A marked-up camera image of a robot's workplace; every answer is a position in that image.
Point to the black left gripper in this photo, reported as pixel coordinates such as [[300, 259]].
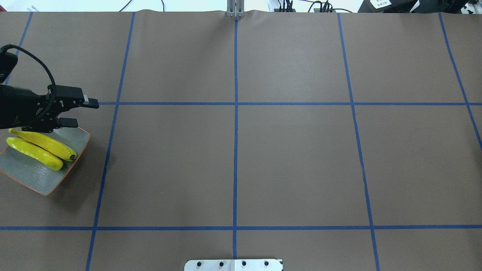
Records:
[[17, 106]]

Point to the yellow banana with dark tip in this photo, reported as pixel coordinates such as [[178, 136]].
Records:
[[48, 143]]

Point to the greenish yellow banana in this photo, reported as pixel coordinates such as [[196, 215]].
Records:
[[34, 151]]

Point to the grey square plate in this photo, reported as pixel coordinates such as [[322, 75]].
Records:
[[34, 174]]

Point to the black box with label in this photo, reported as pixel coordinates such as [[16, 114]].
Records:
[[388, 6]]

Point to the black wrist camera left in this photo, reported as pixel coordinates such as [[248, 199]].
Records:
[[8, 62]]

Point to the aluminium frame post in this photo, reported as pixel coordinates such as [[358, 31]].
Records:
[[236, 9]]

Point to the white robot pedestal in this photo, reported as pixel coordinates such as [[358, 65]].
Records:
[[234, 265]]

